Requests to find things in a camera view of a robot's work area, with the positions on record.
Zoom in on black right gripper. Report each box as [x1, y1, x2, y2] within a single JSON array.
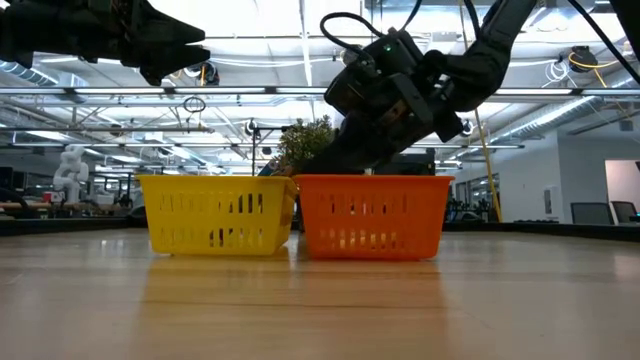
[[299, 59, 464, 175]]

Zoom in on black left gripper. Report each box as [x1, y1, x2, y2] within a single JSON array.
[[29, 0, 211, 86]]

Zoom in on green potted plant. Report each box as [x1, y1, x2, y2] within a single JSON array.
[[276, 114, 337, 176]]

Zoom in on orange plastic basket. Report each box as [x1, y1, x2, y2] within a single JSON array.
[[291, 173, 456, 262]]

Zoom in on white robot figure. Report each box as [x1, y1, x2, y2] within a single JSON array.
[[51, 143, 91, 205]]

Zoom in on yellow plastic basket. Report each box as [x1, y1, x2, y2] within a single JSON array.
[[136, 173, 300, 258]]

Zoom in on black office chair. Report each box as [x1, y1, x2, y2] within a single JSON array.
[[610, 200, 640, 224], [570, 200, 616, 226]]

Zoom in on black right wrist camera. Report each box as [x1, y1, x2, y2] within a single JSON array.
[[342, 27, 426, 79]]

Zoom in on black camera stand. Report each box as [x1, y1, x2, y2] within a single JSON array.
[[243, 118, 292, 176]]

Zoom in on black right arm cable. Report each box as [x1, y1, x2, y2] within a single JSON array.
[[319, 0, 424, 59]]

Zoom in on yellow hanging cable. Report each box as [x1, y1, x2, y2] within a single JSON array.
[[471, 107, 504, 224]]

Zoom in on black ceiling cord reel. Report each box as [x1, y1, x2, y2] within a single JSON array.
[[567, 44, 600, 75]]

